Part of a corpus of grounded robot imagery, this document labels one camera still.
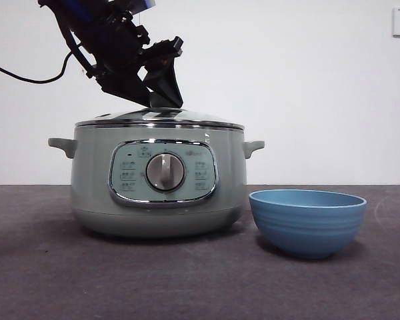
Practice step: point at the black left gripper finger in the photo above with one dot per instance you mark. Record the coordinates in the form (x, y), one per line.
(168, 85)
(128, 85)

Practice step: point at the glass lid with green knob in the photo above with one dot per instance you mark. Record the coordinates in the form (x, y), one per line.
(193, 116)

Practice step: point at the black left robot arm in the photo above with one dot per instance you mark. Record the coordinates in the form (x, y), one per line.
(103, 33)

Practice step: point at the pale green electric steamer pot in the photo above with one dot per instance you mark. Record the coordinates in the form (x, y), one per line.
(90, 173)

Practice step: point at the blue ribbed bowl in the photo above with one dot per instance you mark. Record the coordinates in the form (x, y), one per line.
(306, 226)

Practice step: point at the pale grey left wrist camera box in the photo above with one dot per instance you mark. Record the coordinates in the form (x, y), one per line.
(146, 3)

